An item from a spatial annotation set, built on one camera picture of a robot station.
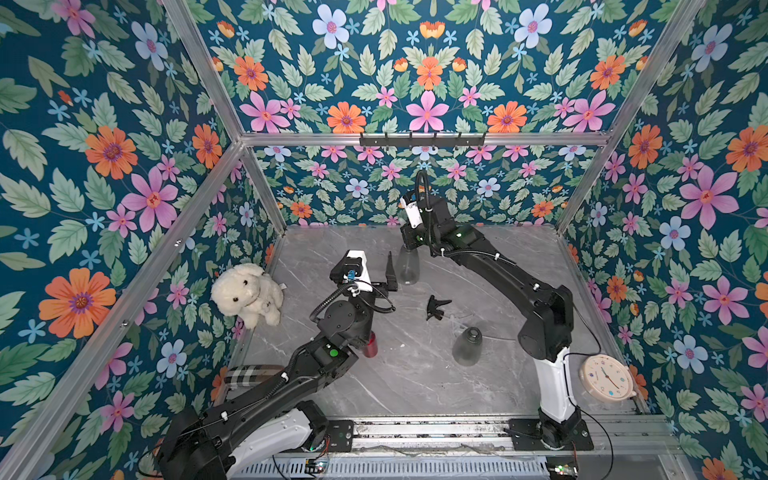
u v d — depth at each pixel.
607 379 0.80
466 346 0.89
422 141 0.93
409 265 0.92
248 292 0.83
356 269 0.53
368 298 0.60
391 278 0.62
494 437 0.75
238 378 0.80
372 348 0.86
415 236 0.75
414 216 0.71
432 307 0.96
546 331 0.50
